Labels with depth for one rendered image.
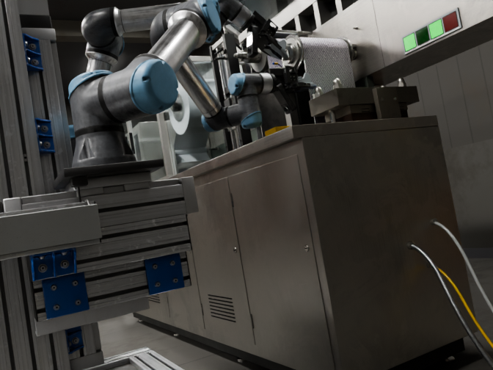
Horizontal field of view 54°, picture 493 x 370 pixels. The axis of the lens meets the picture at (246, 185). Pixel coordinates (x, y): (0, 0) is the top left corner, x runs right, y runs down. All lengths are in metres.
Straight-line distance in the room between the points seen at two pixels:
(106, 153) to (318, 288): 0.77
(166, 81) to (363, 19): 1.20
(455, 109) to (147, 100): 3.41
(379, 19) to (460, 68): 2.21
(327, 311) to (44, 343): 0.79
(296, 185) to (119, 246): 0.63
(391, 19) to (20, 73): 1.35
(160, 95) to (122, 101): 0.09
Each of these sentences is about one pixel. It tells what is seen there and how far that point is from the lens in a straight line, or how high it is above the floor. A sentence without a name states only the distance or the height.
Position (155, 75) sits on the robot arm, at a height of 0.99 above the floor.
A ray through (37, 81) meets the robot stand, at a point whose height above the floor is 1.10.
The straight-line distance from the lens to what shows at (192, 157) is 2.73.
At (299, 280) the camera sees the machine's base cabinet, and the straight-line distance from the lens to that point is 1.61.
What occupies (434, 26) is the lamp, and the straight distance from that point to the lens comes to 1.91.
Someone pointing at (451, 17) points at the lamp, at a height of 1.20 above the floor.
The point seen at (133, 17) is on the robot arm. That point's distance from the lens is 1.75.
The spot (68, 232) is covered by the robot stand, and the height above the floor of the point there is 0.68.
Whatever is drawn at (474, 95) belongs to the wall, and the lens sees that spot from 4.17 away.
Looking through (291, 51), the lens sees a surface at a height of 1.25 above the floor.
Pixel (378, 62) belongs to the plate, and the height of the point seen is 1.17.
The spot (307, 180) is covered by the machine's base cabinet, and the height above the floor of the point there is 0.73.
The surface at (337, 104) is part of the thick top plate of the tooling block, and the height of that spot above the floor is 0.97.
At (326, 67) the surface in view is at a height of 1.17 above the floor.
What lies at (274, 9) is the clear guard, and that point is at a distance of 2.70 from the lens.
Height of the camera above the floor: 0.66
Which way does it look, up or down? 3 degrees up
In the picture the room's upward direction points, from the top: 10 degrees counter-clockwise
